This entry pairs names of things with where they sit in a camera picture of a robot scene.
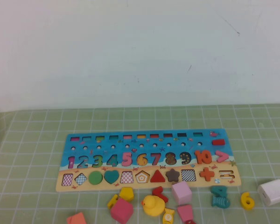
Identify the teal heart piece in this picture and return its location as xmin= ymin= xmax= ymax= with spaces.
xmin=104 ymin=169 xmax=120 ymax=185

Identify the pink greater-than sign piece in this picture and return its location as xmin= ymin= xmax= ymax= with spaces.
xmin=215 ymin=151 xmax=230 ymax=163

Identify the yellow number six piece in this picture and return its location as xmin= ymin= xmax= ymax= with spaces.
xmin=240 ymin=191 xmax=256 ymax=211

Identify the yellow rubber duck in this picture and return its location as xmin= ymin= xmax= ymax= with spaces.
xmin=140 ymin=194 xmax=166 ymax=217

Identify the green checkered tablecloth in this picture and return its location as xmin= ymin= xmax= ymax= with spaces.
xmin=0 ymin=104 xmax=280 ymax=224

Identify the orange plus sign piece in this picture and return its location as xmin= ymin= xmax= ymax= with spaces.
xmin=199 ymin=167 xmax=216 ymax=182

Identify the magenta square block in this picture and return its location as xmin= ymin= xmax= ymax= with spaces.
xmin=110 ymin=198 xmax=134 ymax=223

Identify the colourful wooden puzzle board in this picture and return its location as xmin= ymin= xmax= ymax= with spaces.
xmin=55 ymin=128 xmax=242 ymax=192

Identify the red triangle piece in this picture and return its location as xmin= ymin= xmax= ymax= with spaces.
xmin=150 ymin=169 xmax=167 ymax=183

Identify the light pink cube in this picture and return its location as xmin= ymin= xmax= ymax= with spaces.
xmin=171 ymin=181 xmax=193 ymax=205

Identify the white box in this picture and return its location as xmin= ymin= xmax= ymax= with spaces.
xmin=257 ymin=179 xmax=280 ymax=206

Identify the brown star piece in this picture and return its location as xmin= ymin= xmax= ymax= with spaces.
xmin=165 ymin=168 xmax=181 ymax=183

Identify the yellow pentagon piece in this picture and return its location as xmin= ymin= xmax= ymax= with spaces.
xmin=119 ymin=187 xmax=134 ymax=202

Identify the green circle piece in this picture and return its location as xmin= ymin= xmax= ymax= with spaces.
xmin=88 ymin=170 xmax=104 ymax=186

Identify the pink trapezoid piece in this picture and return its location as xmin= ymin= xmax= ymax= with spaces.
xmin=176 ymin=204 xmax=194 ymax=224

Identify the teal number four piece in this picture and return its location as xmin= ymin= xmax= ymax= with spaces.
xmin=210 ymin=185 xmax=227 ymax=199

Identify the red number seven piece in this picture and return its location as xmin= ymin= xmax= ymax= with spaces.
xmin=152 ymin=186 xmax=169 ymax=203

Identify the pink number five piece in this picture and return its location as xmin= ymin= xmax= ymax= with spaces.
xmin=121 ymin=152 xmax=133 ymax=167

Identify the orange number ten piece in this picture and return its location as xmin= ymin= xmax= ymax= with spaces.
xmin=194 ymin=149 xmax=213 ymax=165

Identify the yellow number one piece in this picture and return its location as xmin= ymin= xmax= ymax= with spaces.
xmin=107 ymin=194 xmax=119 ymax=210

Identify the salmon block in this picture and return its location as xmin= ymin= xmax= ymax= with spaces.
xmin=66 ymin=212 xmax=87 ymax=224

